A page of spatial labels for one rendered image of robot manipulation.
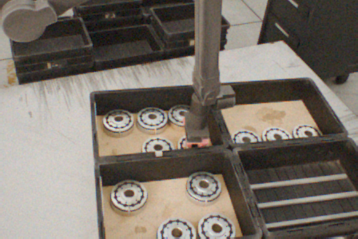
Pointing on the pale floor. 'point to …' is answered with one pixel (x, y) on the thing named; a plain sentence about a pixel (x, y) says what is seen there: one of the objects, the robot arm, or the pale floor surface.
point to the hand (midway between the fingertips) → (192, 144)
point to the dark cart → (316, 19)
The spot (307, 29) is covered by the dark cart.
